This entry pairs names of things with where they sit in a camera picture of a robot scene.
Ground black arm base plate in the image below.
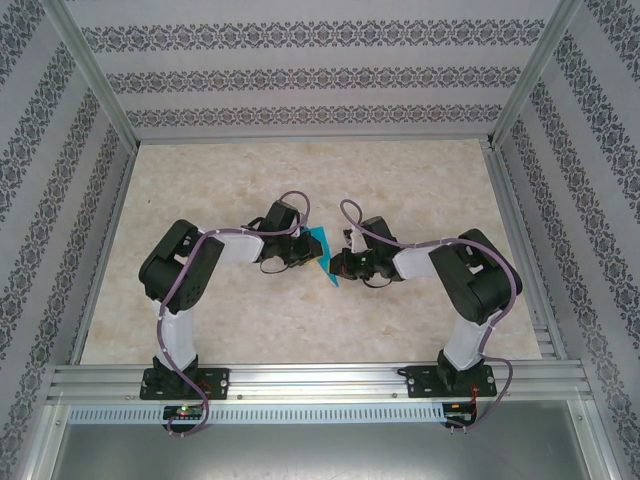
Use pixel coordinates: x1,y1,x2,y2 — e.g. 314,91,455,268
139,366,231,402
403,364,498,400

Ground grey metal sheet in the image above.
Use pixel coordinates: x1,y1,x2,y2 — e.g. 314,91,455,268
28,399,617,480

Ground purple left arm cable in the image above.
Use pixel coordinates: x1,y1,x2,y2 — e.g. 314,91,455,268
156,190,314,439

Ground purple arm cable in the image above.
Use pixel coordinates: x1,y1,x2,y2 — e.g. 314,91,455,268
339,198,517,435
156,190,314,439

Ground aluminium frame post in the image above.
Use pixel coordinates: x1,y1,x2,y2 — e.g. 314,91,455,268
491,0,584,147
41,0,140,147

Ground teal cloth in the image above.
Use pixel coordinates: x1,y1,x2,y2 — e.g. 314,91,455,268
299,225,342,289

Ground slotted grey cable duct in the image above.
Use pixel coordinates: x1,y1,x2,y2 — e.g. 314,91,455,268
66,403,447,426

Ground wide aluminium mounting rail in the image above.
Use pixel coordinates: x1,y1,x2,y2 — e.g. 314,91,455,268
46,361,595,404

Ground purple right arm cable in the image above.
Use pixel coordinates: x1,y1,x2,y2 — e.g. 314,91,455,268
339,198,517,435

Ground aluminium table edge rail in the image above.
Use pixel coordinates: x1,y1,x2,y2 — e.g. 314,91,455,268
481,139,569,361
69,143,140,365
133,132,497,148

